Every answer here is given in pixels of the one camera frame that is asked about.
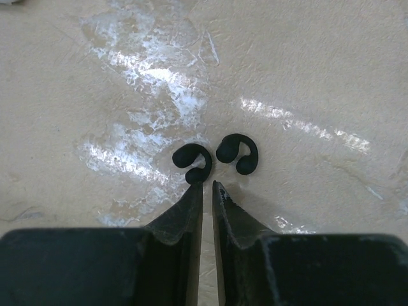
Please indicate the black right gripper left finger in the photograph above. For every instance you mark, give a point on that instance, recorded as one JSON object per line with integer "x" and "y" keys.
{"x": 156, "y": 264}

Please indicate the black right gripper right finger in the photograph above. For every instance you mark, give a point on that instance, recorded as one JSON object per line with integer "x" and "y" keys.
{"x": 257, "y": 266}

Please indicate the black earbud one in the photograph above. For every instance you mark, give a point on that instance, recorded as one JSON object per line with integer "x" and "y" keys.
{"x": 228, "y": 150}
{"x": 186, "y": 155}

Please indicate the white earbud charging case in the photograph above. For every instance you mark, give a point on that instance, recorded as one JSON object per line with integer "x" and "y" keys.
{"x": 9, "y": 2}

